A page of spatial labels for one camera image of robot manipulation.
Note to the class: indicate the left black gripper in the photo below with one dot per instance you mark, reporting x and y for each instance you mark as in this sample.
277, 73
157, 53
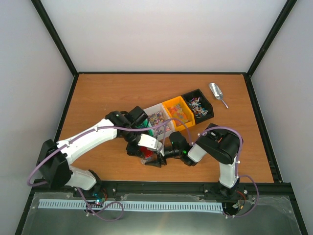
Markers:
134, 151

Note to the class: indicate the light blue cable duct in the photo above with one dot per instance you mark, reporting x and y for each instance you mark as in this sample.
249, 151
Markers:
132, 206

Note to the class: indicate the green candy bin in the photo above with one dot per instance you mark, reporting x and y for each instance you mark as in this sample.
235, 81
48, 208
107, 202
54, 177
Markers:
146, 124

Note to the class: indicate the left black frame post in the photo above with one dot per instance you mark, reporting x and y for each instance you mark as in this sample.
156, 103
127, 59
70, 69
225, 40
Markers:
39, 7

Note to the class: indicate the black frame post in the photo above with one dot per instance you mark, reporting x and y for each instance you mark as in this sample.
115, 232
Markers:
39, 7
283, 15

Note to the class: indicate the right black frame post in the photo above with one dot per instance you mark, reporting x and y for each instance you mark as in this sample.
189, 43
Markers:
283, 15

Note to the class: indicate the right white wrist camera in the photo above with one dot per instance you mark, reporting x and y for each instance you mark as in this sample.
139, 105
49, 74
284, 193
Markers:
160, 151

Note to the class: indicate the black candy bin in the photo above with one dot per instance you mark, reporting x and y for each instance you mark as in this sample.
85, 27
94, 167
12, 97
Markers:
199, 105

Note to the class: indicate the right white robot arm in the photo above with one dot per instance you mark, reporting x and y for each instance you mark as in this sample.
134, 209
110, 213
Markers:
223, 144

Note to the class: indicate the metal scoop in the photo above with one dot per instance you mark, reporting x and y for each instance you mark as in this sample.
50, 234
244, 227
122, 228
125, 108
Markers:
218, 94

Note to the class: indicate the white candy bin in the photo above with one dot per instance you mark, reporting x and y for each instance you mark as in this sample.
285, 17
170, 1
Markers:
157, 115

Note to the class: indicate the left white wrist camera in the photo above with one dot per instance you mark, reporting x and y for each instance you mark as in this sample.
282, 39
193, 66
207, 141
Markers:
149, 142

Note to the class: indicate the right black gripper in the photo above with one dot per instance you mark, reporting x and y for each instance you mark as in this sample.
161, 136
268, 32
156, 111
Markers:
157, 163

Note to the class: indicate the red jar lid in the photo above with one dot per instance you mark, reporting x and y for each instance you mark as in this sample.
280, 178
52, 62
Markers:
145, 151

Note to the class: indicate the clear plastic jar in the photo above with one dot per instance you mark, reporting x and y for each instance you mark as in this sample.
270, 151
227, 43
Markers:
145, 160

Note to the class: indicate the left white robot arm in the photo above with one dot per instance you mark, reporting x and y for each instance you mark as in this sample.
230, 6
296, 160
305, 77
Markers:
56, 158

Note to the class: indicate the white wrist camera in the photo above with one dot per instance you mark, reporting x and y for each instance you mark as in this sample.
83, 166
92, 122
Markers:
160, 151
149, 142

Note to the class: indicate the orange candy bin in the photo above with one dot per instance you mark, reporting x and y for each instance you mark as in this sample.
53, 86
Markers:
178, 108

